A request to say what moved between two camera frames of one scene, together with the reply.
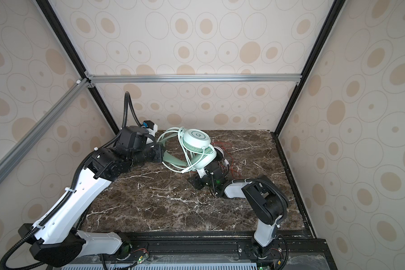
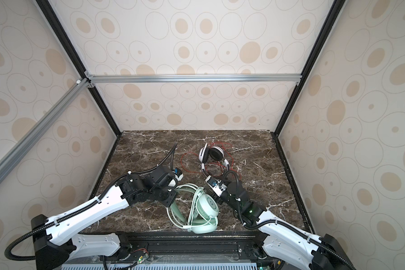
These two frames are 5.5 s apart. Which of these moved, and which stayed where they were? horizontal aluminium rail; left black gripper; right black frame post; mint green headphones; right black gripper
Moved: right black gripper; mint green headphones; left black gripper
Stayed: horizontal aluminium rail; right black frame post
